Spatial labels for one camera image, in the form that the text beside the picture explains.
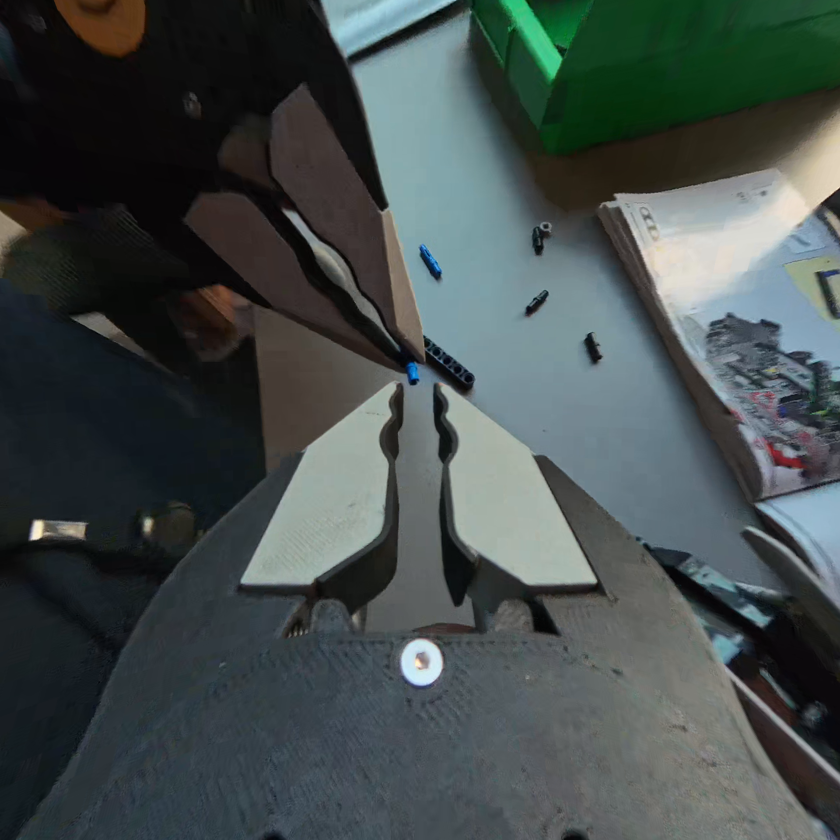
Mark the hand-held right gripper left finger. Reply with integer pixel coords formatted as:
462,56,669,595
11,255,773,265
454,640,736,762
239,382,403,618

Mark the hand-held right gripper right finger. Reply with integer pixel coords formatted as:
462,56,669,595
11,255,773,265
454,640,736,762
433,382,599,632

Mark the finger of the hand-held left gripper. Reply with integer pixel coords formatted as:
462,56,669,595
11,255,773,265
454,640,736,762
268,84,427,363
185,192,403,370

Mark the black lego beam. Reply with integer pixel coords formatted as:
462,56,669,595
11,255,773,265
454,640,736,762
423,336,475,392

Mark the lego instruction booklet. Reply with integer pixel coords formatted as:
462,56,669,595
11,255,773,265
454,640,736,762
597,169,840,503

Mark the person's dark clothed torso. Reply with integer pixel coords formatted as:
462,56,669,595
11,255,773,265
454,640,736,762
0,282,266,840

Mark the green plastic bin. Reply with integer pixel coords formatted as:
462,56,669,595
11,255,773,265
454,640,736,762
469,0,840,156

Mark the black strap with metal buckle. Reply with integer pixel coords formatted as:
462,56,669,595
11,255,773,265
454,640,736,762
0,502,198,572

